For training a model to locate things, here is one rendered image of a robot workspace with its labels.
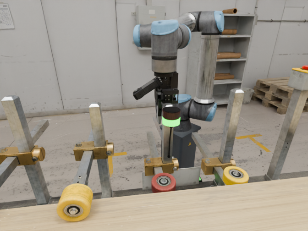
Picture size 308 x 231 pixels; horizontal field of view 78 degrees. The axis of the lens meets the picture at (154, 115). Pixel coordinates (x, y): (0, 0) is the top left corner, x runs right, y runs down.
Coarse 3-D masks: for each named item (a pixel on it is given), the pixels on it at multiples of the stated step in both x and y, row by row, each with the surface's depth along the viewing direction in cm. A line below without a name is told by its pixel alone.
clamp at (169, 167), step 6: (144, 162) 76; (156, 162) 76; (162, 162) 76; (174, 162) 76; (144, 168) 77; (150, 168) 74; (162, 168) 75; (168, 168) 76; (174, 168) 75; (150, 174) 76
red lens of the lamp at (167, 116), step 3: (162, 111) 63; (180, 111) 62; (162, 114) 63; (165, 114) 61; (168, 114) 60; (171, 114) 60; (174, 114) 60; (177, 114) 61; (180, 114) 62; (165, 117) 61; (168, 117) 61; (171, 117) 61; (174, 117) 61; (177, 117) 61
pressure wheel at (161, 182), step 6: (156, 174) 64; (162, 174) 64; (168, 174) 64; (156, 180) 62; (162, 180) 61; (168, 180) 62; (174, 180) 62; (156, 186) 60; (162, 186) 60; (168, 186) 60; (174, 186) 60; (156, 192) 60
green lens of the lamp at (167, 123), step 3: (162, 117) 63; (162, 120) 64; (165, 120) 62; (168, 120) 61; (174, 120) 61; (177, 120) 62; (165, 123) 62; (168, 123) 62; (171, 123) 61; (174, 123) 62; (177, 123) 62
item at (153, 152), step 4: (148, 132) 99; (152, 132) 99; (148, 136) 96; (152, 136) 96; (148, 140) 92; (152, 140) 92; (148, 144) 92; (152, 144) 89; (152, 148) 86; (156, 148) 86; (152, 152) 84; (156, 152) 84; (152, 156) 81; (156, 156) 81; (156, 168) 74; (160, 168) 74; (156, 172) 72; (160, 172) 72
